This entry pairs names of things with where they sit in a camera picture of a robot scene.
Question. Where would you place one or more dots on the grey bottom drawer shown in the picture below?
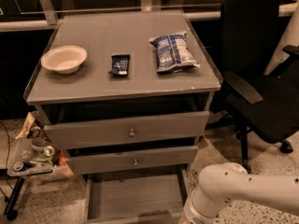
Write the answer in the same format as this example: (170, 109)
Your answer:
(143, 196)

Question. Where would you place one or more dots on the grey drawer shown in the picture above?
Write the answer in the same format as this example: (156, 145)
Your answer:
(131, 160)
(109, 132)
(143, 196)

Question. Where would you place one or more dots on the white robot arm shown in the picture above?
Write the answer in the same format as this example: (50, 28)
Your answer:
(221, 184)

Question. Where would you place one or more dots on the grey wooden drawer cabinet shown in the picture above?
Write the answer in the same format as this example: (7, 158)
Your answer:
(92, 93)

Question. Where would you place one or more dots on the grey top drawer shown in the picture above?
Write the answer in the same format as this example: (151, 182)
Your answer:
(109, 132)

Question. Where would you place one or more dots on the grey middle drawer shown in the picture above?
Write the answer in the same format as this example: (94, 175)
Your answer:
(131, 160)

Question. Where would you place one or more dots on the dark blue snack bar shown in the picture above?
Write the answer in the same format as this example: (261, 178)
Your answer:
(120, 65)

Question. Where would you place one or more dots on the blue white chip bag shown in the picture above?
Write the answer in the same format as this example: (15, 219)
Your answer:
(172, 54)

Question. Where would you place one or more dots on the white paper bowl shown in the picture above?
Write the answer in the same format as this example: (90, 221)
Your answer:
(64, 60)

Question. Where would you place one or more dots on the black office chair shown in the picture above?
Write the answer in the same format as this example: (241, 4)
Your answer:
(267, 105)

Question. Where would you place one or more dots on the tan snack bag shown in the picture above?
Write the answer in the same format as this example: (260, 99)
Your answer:
(26, 127)

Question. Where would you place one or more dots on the clear plastic snack bin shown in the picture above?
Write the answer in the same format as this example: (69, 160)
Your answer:
(36, 159)

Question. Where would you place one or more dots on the black cart leg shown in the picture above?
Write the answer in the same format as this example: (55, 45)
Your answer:
(9, 211)

